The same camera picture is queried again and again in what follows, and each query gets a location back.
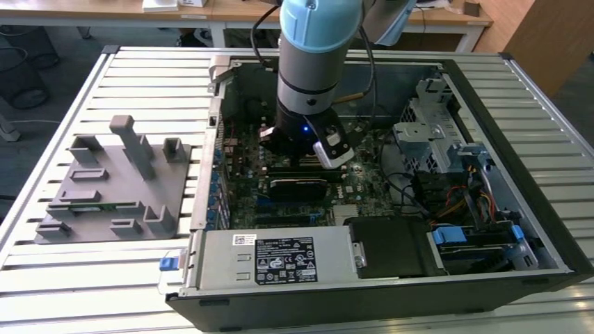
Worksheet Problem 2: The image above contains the black RAM slot row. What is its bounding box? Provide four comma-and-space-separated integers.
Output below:
266, 165, 349, 182

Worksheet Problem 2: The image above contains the small black graphics card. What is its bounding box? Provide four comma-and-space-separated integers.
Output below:
267, 177, 329, 202

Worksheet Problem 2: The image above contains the green motherboard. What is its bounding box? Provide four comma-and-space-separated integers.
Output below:
221, 118, 413, 230

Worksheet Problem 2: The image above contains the black expansion slot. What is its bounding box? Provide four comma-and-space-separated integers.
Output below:
257, 215, 313, 226

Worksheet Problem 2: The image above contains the small silver heat sink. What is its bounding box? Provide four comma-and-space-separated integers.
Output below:
333, 205, 361, 223

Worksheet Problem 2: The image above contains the silver drive cage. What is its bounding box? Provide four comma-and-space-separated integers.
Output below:
391, 78, 470, 175

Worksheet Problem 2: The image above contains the black plastic shroud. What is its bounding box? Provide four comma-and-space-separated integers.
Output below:
347, 215, 446, 280

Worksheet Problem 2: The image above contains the silver power supply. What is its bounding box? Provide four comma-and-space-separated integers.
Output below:
178, 228, 367, 292

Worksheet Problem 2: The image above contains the grey parts rack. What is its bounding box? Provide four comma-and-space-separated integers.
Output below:
35, 114, 194, 246

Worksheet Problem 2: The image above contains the blue disk carrier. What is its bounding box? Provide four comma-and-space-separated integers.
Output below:
430, 225, 467, 251

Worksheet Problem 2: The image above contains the green RAM stick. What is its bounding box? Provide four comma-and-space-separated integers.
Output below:
68, 203, 136, 213

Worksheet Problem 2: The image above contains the black PC case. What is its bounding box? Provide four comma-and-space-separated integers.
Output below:
164, 51, 594, 333

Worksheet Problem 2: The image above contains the blue plastic latch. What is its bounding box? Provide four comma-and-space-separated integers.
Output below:
509, 224, 529, 260

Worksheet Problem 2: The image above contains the black bin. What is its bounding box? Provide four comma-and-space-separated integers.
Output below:
0, 26, 62, 111

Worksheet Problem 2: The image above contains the white desk foot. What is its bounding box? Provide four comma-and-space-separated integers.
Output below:
0, 113, 23, 143

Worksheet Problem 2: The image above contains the wooden cabinet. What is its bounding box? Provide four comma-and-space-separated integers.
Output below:
473, 0, 594, 100

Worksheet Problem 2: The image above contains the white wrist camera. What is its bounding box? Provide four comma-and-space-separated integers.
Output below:
311, 120, 355, 170

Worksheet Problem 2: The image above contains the black cable copper connector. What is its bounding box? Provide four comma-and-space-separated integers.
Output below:
334, 26, 378, 122

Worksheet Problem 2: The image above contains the black internal cable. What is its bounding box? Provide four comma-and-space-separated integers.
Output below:
378, 138, 431, 218

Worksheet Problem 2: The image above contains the grey case latch handle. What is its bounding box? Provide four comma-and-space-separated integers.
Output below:
209, 55, 234, 95

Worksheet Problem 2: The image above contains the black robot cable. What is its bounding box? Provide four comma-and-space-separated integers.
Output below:
250, 3, 282, 72

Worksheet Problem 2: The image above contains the coloured wire bundle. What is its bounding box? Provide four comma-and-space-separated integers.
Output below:
443, 166, 494, 218

